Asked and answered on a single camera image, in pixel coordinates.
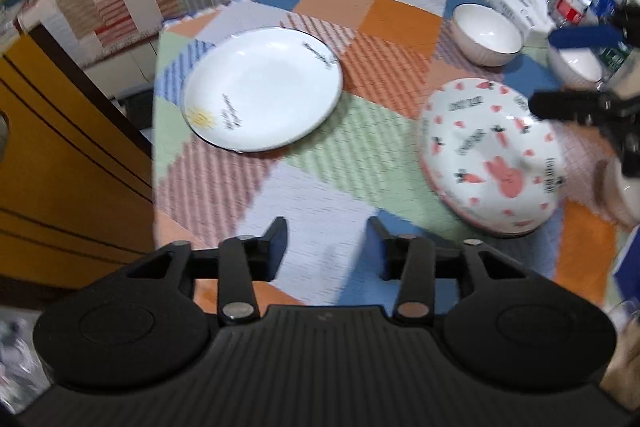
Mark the patchwork tablecloth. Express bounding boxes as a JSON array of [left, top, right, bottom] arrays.
[[149, 0, 640, 310]]

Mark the yellow wooden cabinet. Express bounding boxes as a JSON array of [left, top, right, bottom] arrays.
[[0, 26, 157, 309]]

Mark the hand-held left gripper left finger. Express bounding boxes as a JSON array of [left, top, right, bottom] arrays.
[[125, 216, 289, 327]]

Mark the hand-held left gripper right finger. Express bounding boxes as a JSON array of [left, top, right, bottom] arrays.
[[367, 216, 528, 323]]

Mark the white tissue pack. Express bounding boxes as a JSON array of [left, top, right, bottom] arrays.
[[488, 0, 557, 39]]

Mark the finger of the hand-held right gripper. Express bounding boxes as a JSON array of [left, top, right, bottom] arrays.
[[529, 89, 640, 178], [547, 4, 640, 51]]

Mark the white ribbed bowl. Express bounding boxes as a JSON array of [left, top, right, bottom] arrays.
[[547, 44, 607, 90], [452, 3, 525, 68], [596, 156, 640, 229]]

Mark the white plate with sun print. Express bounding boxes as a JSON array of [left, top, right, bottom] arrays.
[[182, 27, 345, 153]]

